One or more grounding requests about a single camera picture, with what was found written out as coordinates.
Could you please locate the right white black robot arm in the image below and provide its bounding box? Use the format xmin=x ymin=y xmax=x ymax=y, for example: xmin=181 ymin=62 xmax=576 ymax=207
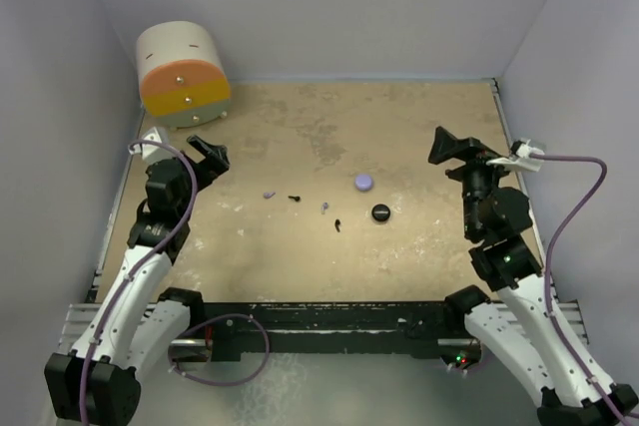
xmin=428 ymin=127 xmax=638 ymax=425

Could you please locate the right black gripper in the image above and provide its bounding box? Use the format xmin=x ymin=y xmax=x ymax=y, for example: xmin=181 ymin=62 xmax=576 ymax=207
xmin=428 ymin=126 xmax=522 ymax=237

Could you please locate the black earbud charging case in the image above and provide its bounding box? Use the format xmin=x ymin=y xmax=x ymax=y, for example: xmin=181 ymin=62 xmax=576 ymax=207
xmin=370 ymin=204 xmax=391 ymax=222

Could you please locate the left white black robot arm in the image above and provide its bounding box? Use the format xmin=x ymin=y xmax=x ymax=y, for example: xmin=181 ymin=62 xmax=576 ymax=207
xmin=44 ymin=129 xmax=230 ymax=425

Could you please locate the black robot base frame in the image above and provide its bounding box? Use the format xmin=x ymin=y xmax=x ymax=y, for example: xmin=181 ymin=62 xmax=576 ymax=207
xmin=147 ymin=285 xmax=503 ymax=363

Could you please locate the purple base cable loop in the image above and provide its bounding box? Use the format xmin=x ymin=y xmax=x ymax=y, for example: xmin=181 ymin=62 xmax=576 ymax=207
xmin=167 ymin=313 xmax=272 ymax=388

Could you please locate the aluminium extrusion rail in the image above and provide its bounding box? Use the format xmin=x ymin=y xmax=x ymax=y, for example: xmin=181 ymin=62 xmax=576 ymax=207
xmin=58 ymin=301 xmax=166 ymax=347

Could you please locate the purple earbud charging case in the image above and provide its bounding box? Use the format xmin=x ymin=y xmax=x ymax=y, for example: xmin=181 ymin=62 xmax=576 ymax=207
xmin=354 ymin=174 xmax=374 ymax=192

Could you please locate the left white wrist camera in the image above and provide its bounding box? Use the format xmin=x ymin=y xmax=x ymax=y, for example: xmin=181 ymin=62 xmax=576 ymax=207
xmin=128 ymin=127 xmax=172 ymax=166

